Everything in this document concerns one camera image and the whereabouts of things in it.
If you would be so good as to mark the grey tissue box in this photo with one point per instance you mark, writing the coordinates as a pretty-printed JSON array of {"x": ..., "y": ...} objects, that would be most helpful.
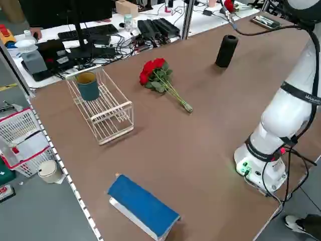
[{"x": 33, "y": 64}]

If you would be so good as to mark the black cylindrical vase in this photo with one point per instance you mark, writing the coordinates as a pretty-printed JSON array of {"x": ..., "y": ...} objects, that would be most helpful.
[{"x": 225, "y": 52}]

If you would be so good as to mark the aluminium frame post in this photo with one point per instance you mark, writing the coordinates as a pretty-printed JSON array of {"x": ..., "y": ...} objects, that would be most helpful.
[{"x": 188, "y": 20}]

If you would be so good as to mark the red rose bouquet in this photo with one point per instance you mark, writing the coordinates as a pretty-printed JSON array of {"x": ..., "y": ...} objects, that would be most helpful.
[{"x": 150, "y": 69}]

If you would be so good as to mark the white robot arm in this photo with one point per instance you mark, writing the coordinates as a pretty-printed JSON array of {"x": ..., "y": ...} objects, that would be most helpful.
[{"x": 283, "y": 118}]

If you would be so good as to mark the bottle with red label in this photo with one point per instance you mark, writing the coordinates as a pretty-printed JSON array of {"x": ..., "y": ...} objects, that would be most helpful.
[{"x": 168, "y": 7}]

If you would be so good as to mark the green box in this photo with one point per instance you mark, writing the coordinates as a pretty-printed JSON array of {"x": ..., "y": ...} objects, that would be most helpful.
[{"x": 5, "y": 175}]

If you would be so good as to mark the shiny metal tray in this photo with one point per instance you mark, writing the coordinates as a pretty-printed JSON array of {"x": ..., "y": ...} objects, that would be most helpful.
[{"x": 265, "y": 23}]

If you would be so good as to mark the black keyboard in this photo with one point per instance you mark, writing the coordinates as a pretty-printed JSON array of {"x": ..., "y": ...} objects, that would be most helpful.
[{"x": 100, "y": 29}]

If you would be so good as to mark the black power supply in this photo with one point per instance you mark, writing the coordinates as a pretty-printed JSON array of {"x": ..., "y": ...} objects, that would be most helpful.
[
  {"x": 148, "y": 27},
  {"x": 166, "y": 26}
]

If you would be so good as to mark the blue book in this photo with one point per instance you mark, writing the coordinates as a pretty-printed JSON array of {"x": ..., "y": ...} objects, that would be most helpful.
[{"x": 140, "y": 203}]

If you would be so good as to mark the black monitor with stand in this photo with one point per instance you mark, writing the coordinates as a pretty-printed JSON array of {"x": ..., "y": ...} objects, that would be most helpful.
[{"x": 50, "y": 12}]

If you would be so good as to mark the white bowl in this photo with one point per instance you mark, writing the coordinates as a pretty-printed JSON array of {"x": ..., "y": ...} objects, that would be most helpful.
[{"x": 25, "y": 45}]

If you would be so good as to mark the small cream waste bin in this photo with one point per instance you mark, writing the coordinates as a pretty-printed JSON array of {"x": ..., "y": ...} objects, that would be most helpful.
[{"x": 49, "y": 173}]

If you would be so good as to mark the red button box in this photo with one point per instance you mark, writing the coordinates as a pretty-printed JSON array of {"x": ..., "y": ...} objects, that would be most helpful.
[{"x": 5, "y": 192}]

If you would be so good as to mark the pink cup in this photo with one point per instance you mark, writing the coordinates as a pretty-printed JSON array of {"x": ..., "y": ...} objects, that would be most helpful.
[{"x": 212, "y": 2}]

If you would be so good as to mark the white plastic basket red rim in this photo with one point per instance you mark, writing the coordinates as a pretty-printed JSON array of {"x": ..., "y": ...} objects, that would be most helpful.
[{"x": 15, "y": 125}]

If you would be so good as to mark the clear jar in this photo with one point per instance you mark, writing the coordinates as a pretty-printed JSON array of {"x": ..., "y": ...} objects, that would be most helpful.
[{"x": 130, "y": 23}]

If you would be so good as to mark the teal cup with yellow inside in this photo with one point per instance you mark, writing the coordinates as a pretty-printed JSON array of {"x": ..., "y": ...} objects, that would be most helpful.
[{"x": 88, "y": 90}]

